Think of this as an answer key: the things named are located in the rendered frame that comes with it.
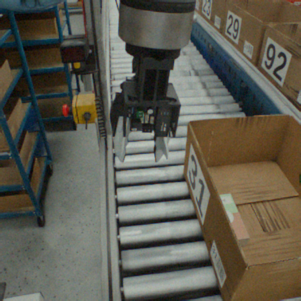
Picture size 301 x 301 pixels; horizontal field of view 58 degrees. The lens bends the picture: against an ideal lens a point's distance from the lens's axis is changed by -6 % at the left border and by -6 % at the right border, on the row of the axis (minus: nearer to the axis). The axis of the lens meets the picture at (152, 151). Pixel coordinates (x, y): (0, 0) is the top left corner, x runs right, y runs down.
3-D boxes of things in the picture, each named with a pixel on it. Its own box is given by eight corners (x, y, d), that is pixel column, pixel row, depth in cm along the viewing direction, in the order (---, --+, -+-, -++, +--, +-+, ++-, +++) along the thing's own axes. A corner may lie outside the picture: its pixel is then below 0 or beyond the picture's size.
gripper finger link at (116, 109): (103, 135, 45) (118, 86, 40) (103, 130, 46) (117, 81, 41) (132, 140, 46) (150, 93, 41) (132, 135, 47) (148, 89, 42)
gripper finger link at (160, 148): (158, 180, 46) (152, 135, 40) (154, 156, 51) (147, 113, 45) (178, 177, 46) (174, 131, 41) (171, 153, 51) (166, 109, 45)
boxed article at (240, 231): (216, 251, 60) (218, 242, 58) (201, 205, 70) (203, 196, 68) (246, 246, 61) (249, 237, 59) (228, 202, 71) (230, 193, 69)
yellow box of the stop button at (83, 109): (72, 113, 94) (68, 95, 90) (98, 111, 95) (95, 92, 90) (68, 140, 83) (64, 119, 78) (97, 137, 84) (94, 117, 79)
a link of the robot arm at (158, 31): (117, -6, 35) (189, 1, 37) (116, 31, 38) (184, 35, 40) (120, 9, 28) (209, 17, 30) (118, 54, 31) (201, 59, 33)
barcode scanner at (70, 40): (63, 84, 69) (56, 42, 64) (69, 72, 79) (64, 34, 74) (89, 82, 70) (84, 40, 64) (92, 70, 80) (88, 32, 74)
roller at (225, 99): (109, 109, 115) (107, 100, 111) (232, 101, 120) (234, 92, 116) (109, 117, 112) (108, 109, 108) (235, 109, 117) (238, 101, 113)
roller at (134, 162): (110, 165, 90) (109, 153, 87) (264, 151, 95) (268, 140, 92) (111, 177, 86) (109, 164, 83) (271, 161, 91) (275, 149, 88)
